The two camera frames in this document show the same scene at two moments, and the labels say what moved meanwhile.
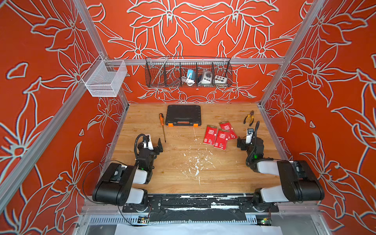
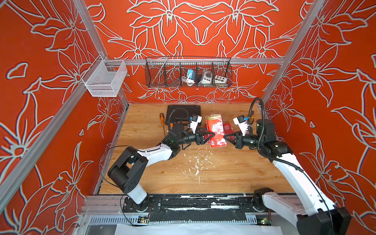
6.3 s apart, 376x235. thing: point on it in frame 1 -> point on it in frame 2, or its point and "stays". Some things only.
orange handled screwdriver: x=161 y=118 stays
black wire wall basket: x=171 y=71 stays
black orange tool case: x=183 y=115 stays
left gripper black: x=155 y=151 -> x=199 y=138
